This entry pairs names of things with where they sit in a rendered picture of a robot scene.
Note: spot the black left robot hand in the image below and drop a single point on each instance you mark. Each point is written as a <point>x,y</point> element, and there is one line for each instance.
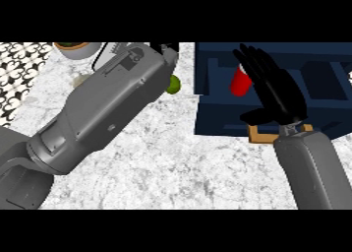
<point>165,47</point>

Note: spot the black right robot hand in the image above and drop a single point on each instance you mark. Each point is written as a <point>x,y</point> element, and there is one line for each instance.
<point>276,85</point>

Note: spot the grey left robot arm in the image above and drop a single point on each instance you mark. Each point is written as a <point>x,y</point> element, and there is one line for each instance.
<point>94,108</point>

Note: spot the red can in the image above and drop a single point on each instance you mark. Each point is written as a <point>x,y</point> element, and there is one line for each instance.
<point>240,84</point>

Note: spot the green round fruit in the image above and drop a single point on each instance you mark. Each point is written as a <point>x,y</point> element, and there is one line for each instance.
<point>174,85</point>

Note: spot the grey plant pot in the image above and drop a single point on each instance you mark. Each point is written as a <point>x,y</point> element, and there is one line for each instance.
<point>78,50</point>

